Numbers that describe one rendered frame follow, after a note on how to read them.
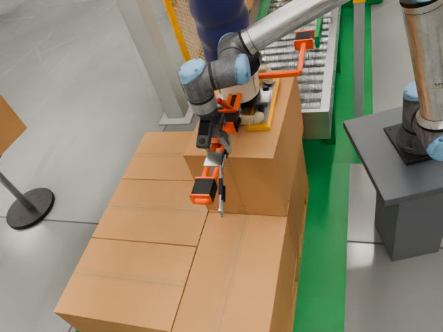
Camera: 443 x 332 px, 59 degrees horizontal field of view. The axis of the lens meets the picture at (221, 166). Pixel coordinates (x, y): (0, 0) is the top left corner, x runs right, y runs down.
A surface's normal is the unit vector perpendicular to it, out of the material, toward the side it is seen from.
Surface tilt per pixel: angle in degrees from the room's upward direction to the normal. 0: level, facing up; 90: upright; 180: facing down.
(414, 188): 0
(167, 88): 90
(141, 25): 90
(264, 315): 0
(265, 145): 0
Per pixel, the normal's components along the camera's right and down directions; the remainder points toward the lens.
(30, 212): -0.24, -0.67
